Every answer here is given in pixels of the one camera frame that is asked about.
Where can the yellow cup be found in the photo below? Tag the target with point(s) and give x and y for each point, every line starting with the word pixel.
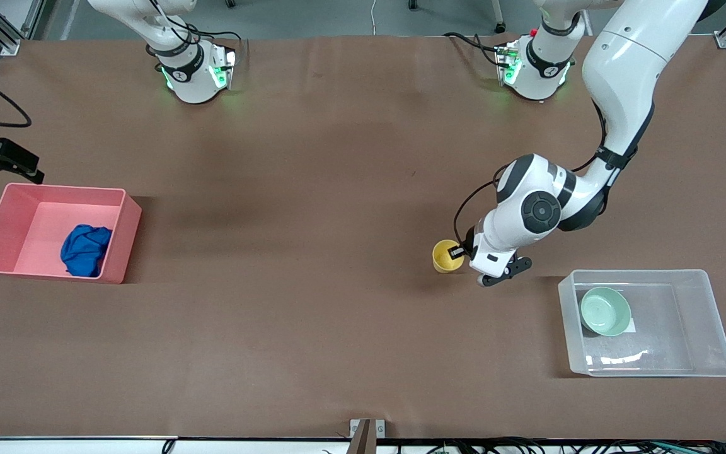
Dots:
pixel 442 261

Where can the blue cloth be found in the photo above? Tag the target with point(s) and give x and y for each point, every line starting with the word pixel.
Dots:
pixel 86 249

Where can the light green bowl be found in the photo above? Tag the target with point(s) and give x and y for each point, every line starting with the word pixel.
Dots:
pixel 605 312

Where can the brown paper table cover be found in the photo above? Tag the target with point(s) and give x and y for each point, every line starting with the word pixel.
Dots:
pixel 363 189

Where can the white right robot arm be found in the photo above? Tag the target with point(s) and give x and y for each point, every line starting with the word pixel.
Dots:
pixel 193 79

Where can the rolling stand base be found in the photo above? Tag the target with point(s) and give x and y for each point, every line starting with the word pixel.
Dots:
pixel 499 19

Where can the metal table edge bracket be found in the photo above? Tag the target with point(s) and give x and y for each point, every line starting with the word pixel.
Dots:
pixel 363 435

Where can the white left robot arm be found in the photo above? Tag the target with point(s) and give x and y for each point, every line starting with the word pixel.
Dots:
pixel 628 63

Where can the clear plastic box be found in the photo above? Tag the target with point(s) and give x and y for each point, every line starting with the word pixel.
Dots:
pixel 703 353

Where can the pink plastic bin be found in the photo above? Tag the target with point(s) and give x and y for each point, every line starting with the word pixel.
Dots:
pixel 35 221

